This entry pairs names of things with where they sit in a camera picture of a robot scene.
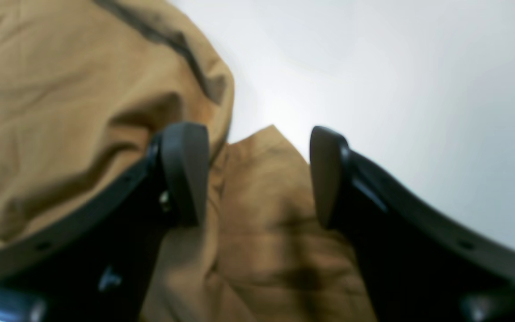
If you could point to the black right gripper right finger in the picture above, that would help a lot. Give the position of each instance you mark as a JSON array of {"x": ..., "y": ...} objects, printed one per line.
[{"x": 417, "y": 264}]

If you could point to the brown t-shirt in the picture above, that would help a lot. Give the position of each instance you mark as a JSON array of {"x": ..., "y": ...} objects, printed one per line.
[{"x": 85, "y": 84}]

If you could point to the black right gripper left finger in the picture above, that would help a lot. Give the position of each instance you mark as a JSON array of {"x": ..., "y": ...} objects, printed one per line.
[{"x": 95, "y": 265}]

